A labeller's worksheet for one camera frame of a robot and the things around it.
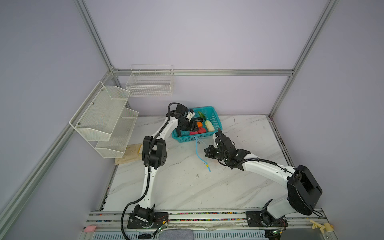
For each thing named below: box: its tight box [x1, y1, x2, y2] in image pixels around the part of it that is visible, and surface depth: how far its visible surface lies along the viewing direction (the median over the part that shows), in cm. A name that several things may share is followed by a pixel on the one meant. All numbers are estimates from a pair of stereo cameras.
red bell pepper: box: [198, 126, 207, 134], surface depth 106 cm
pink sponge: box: [84, 225, 97, 233], surface depth 72 cm
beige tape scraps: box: [309, 219, 334, 234], surface depth 72 cm
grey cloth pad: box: [159, 229, 195, 240], surface depth 69 cm
